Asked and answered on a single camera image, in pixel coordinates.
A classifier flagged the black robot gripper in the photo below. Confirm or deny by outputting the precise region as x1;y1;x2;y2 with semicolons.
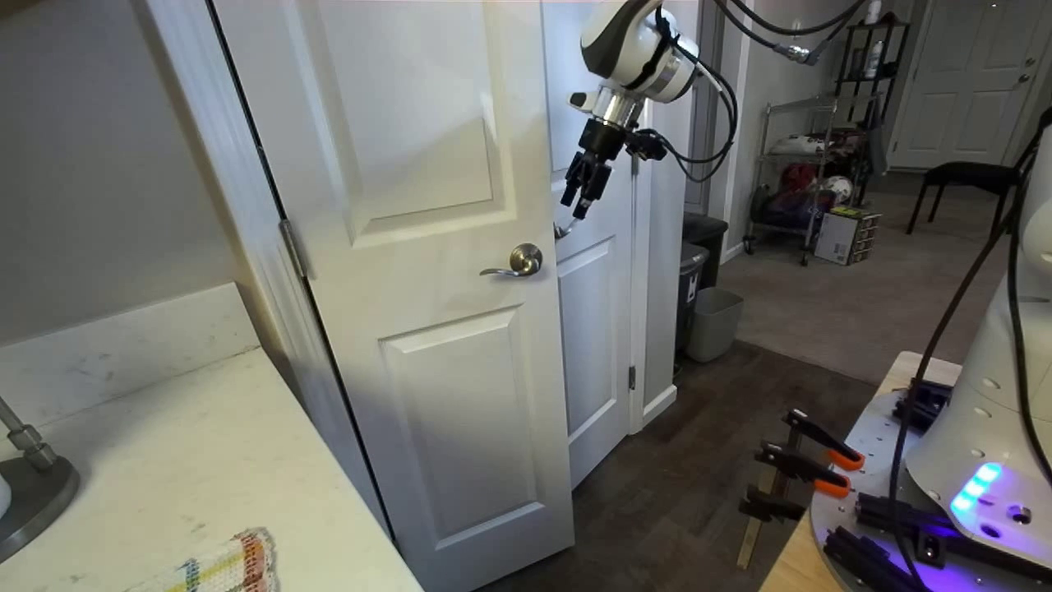
559;118;628;220

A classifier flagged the white door panel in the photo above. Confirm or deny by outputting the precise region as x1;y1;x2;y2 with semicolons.
214;0;575;592
541;0;630;483

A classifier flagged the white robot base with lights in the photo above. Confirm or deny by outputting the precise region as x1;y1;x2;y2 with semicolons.
906;127;1052;564

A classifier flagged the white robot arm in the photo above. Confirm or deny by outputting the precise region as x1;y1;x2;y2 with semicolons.
563;0;739;220

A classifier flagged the brass upper door hinge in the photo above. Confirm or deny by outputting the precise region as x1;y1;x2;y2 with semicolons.
279;220;309;281

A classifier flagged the white background door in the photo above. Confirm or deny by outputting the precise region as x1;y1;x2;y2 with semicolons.
889;0;1052;170

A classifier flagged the grey trash bin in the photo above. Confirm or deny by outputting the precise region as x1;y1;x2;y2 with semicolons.
683;285;743;361

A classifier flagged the metal shelf rack with clutter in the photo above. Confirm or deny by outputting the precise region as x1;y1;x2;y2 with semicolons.
743;12;912;264

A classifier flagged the white box with green print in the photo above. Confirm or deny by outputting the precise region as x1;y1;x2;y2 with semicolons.
816;209;877;266

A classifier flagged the black orange clamp upper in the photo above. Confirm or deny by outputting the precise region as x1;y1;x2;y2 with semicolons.
785;407;866;469

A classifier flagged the black orange clamp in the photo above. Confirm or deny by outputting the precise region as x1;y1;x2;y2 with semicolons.
757;442;851;501
785;407;866;469

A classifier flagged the black orange clamp lower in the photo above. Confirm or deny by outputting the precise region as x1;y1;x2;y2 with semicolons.
757;442;851;501

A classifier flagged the black chair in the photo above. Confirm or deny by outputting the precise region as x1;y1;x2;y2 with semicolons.
903;158;1023;241

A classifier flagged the round grey metal stand base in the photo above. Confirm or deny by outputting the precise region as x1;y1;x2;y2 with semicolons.
0;398;79;563

